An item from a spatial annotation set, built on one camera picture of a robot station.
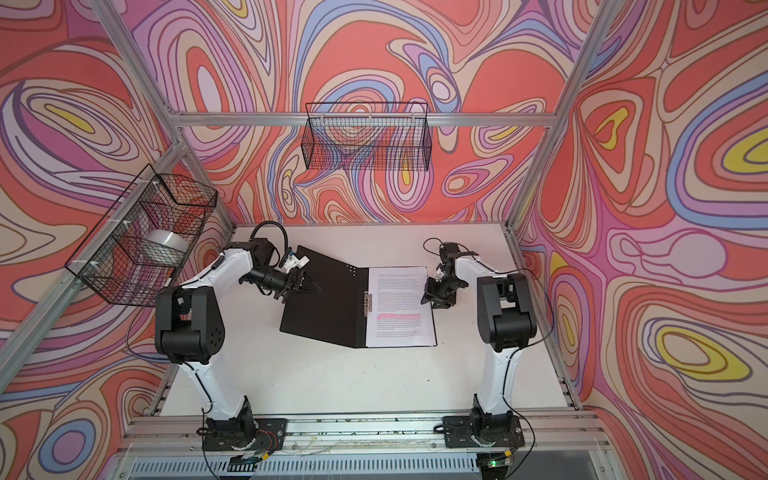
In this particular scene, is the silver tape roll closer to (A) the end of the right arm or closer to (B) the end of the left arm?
(B) the end of the left arm

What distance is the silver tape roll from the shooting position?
0.74 m

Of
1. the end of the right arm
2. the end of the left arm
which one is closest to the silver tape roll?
the end of the left arm
